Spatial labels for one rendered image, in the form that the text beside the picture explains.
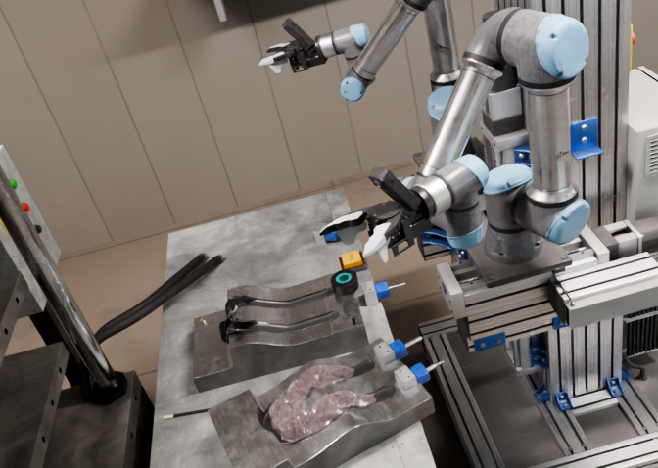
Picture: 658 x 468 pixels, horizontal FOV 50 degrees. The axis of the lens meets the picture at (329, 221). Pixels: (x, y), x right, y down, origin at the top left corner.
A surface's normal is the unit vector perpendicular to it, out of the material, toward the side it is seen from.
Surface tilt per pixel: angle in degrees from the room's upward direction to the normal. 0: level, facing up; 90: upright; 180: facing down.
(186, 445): 0
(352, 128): 90
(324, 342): 90
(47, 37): 90
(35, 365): 0
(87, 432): 0
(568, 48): 82
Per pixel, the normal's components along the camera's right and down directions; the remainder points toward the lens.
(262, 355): 0.15, 0.53
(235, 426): -0.21, -0.81
